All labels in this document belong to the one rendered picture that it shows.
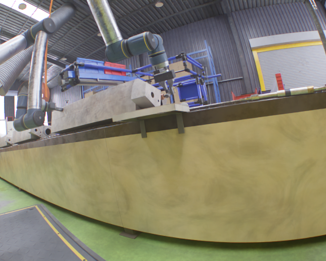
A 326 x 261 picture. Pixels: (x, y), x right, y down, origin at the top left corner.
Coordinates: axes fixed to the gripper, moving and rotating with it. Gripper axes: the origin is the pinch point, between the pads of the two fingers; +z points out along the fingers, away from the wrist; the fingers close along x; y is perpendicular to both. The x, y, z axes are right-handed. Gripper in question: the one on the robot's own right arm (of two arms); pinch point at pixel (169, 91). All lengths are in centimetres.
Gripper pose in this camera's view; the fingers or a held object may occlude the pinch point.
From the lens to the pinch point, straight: 116.6
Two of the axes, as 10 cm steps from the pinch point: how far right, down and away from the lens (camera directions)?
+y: 3.6, -4.9, 8.0
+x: -8.8, 1.2, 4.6
